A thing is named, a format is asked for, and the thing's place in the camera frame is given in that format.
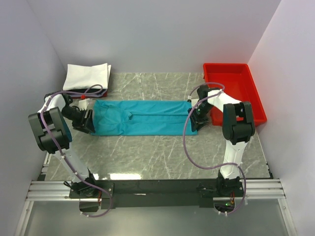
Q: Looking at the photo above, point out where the teal t shirt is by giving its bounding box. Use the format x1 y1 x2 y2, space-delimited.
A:
93 100 191 136

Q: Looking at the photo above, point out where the red plastic bin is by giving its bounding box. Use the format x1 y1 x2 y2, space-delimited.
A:
203 63 267 126

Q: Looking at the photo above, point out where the black folded t shirt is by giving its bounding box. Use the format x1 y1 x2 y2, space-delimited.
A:
71 88 107 96

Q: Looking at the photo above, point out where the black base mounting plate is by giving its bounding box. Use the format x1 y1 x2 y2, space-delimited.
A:
68 178 247 212

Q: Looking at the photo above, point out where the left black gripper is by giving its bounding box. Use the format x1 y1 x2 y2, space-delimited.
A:
62 105 95 134

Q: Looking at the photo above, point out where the white folded t shirt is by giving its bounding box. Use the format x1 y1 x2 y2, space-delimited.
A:
63 63 112 90

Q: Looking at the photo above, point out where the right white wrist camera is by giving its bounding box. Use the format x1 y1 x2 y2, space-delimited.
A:
187 95 199 107

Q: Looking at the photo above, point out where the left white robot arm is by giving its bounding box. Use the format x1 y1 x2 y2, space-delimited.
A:
28 91 98 198

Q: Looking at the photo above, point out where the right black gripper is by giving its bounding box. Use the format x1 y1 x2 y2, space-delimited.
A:
188 103 214 132

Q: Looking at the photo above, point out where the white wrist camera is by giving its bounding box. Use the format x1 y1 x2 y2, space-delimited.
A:
77 95 93 111
187 95 199 107

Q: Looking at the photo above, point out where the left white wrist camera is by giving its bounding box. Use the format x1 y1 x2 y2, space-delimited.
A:
77 95 93 111

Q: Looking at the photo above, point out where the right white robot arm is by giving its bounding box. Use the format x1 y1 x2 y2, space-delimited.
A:
188 84 255 196

